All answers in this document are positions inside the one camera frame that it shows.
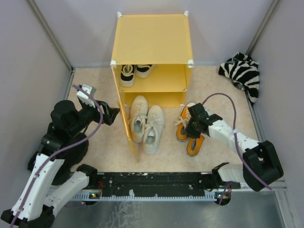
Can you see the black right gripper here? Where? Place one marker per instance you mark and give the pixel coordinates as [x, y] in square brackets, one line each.
[190, 132]

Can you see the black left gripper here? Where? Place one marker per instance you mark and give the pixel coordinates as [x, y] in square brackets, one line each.
[107, 118]

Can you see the orange sneaker one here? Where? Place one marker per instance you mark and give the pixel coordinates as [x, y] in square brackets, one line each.
[182, 122]

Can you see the orange sneaker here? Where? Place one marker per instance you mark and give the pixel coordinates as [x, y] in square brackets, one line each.
[194, 145]

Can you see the white sneaker one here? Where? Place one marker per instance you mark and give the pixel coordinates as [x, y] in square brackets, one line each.
[138, 116]
[153, 130]

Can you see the black white sneaker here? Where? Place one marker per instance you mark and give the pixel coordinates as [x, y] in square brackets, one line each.
[127, 76]
[143, 71]

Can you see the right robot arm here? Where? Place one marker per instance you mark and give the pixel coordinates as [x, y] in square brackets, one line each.
[260, 163]

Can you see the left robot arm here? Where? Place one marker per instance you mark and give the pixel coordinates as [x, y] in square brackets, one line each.
[51, 185]

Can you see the yellow plastic shoe cabinet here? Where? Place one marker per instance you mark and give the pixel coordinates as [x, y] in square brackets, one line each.
[162, 40]

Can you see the zebra striped cloth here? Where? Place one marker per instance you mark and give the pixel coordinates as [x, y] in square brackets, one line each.
[243, 73]

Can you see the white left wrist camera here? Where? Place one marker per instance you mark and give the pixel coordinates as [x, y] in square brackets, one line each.
[84, 100]

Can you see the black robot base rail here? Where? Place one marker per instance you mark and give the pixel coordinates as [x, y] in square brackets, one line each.
[152, 186]

